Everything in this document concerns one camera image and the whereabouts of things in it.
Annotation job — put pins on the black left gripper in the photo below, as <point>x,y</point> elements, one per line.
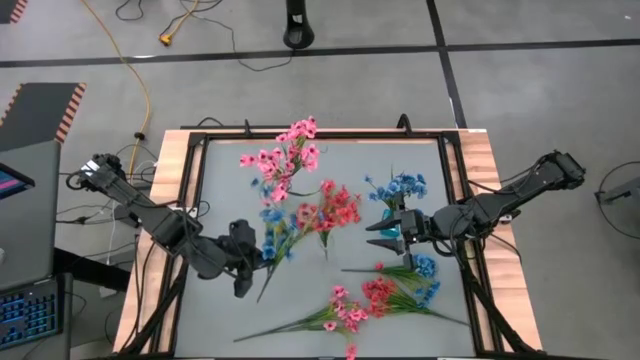
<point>240,250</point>

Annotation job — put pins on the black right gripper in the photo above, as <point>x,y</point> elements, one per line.
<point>417,227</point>

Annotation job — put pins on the red artificial flower bunch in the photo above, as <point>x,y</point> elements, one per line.
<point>380,295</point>
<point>307,215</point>
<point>340,205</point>

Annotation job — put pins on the pink artificial flower bunch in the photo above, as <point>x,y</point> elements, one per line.
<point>267,167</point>
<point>300,135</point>
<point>345,315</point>

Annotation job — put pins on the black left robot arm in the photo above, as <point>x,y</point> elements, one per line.
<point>150,215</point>

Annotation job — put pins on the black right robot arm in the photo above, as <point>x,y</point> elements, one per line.
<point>500,200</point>

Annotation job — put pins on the blue textured glass vase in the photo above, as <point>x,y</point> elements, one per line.
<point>391,233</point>

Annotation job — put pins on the tall clear glass vase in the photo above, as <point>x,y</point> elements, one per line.
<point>326,250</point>

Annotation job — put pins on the black diagonal support strut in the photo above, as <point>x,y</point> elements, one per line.
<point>495,320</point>
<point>160,310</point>

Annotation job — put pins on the black desk base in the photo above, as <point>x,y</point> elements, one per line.
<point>90,270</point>

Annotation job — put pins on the black pole base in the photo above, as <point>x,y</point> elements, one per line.
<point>298,27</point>

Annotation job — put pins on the grey side desk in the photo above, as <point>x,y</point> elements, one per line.
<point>30,220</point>

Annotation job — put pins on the blue backlit keyboard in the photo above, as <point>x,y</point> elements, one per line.
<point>30,312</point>

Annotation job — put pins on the computer monitor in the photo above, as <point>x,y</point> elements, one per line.
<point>12,182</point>

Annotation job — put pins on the black floor mat striped edge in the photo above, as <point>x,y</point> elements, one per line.
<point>10,10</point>
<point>35,115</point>

